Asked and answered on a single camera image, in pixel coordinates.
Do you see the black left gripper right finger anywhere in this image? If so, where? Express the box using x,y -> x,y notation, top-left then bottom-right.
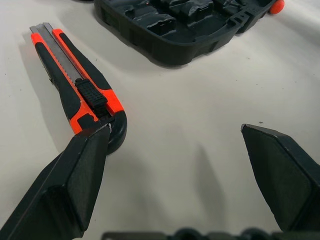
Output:
239,123 -> 320,233

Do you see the orange black utility knife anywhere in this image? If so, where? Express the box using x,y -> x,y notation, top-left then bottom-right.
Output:
29,22 -> 129,155

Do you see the black plastic tool case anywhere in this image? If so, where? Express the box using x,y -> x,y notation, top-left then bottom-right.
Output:
93,0 -> 286,67

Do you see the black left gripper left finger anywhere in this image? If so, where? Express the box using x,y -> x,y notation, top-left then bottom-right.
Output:
0,124 -> 111,240

